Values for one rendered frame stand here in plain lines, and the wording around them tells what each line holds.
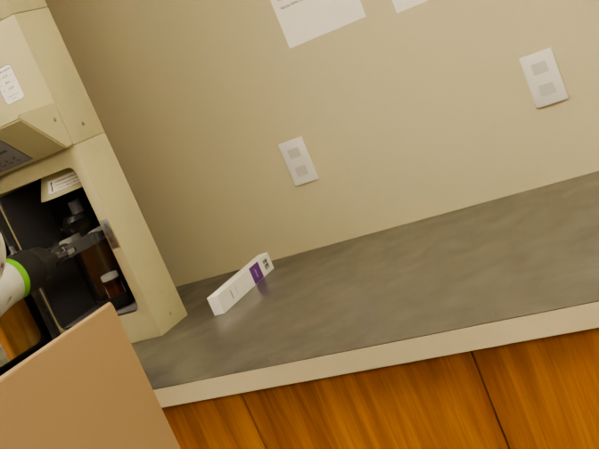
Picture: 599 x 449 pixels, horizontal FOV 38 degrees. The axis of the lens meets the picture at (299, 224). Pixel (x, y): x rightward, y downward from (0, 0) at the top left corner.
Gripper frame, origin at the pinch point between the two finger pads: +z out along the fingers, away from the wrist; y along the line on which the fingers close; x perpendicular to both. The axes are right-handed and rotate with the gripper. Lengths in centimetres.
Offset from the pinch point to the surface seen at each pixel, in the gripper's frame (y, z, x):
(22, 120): -13.4, -17.8, -29.4
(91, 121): -14.0, 1.2, -24.3
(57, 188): -1.9, -4.7, -13.4
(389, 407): -77, -34, 39
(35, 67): -13.1, -7.2, -39.2
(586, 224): -110, -3, 26
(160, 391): -34, -37, 27
